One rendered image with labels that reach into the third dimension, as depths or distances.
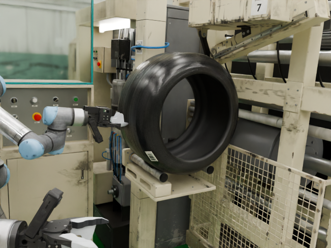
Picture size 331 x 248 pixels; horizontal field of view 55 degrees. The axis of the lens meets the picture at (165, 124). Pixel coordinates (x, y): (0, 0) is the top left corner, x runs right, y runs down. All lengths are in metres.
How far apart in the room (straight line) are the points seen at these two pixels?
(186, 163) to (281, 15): 0.77
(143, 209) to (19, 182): 0.75
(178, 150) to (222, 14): 0.76
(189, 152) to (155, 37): 0.67
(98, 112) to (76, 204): 0.98
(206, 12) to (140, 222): 1.27
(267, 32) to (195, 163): 0.70
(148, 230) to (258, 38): 1.29
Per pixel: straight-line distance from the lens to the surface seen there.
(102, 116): 1.37
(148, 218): 2.05
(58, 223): 0.81
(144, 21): 1.80
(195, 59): 1.46
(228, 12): 1.63
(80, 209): 2.25
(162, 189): 1.54
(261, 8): 1.48
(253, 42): 1.68
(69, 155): 2.09
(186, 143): 1.84
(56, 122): 1.32
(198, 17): 1.82
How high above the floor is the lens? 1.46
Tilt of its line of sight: 12 degrees down
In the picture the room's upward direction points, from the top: 3 degrees clockwise
